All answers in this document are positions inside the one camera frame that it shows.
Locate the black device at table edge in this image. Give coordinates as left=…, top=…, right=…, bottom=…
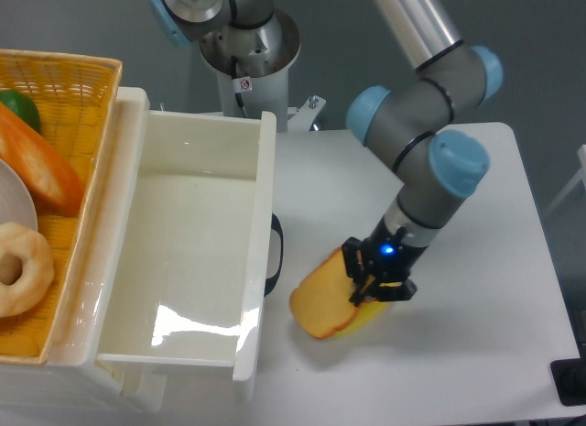
left=550, top=358, right=585, bottom=407

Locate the white open plastic drawer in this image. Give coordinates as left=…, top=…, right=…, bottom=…
left=98, top=112, right=277, bottom=385

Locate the yellow banana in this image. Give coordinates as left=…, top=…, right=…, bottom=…
left=333, top=300, right=389, bottom=338

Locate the white plate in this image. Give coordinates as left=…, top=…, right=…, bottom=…
left=0, top=160, right=38, bottom=231

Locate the orange baguette loaf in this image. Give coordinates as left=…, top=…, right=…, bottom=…
left=1, top=105, right=85, bottom=216

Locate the pale ring donut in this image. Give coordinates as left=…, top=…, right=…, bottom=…
left=1, top=222, right=54, bottom=318

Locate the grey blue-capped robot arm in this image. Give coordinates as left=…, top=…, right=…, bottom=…
left=149, top=0, right=504, bottom=305

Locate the green round fruit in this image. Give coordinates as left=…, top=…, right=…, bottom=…
left=1, top=89, right=41, bottom=134

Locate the white furniture leg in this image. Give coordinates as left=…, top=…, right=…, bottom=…
left=545, top=145, right=586, bottom=216

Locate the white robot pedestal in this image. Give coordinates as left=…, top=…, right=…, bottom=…
left=215, top=67, right=326, bottom=133

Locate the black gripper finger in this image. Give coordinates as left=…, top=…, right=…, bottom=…
left=342, top=237, right=367, bottom=279
left=350, top=275, right=418, bottom=305

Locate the toasted bread slice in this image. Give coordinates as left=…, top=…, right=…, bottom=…
left=289, top=249, right=359, bottom=340

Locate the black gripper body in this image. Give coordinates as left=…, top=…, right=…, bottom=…
left=359, top=219, right=430, bottom=284

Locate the black cable on pedestal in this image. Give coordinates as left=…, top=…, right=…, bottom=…
left=231, top=57, right=251, bottom=119

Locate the black drawer handle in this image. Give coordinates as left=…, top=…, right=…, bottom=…
left=264, top=213, right=284, bottom=297

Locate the yellow woven basket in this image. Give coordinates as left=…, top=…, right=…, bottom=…
left=1, top=49, right=122, bottom=366

